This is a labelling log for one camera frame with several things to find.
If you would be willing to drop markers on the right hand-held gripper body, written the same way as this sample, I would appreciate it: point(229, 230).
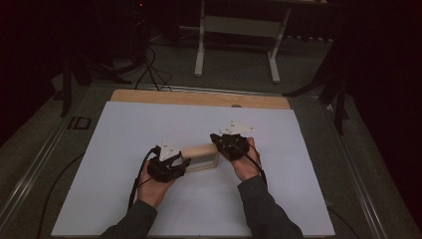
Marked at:
point(235, 146)

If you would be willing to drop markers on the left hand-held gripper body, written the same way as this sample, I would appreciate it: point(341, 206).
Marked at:
point(162, 169)

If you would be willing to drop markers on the wooden picture frame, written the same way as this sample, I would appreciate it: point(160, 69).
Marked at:
point(200, 152)

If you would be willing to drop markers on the person's left hand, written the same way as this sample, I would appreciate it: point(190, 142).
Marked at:
point(151, 191)

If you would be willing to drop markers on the person's right hand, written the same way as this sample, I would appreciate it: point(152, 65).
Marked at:
point(247, 167)

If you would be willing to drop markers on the white table sheet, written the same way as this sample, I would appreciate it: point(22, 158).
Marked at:
point(116, 139)

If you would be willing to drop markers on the black floor socket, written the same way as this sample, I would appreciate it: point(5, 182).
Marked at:
point(79, 122)

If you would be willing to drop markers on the black stand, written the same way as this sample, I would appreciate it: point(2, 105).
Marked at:
point(66, 86)
point(340, 99)

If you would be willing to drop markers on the white metal desk frame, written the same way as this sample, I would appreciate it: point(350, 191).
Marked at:
point(239, 26)

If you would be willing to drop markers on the metal floor rail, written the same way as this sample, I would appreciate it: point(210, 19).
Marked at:
point(361, 186)
point(30, 172)

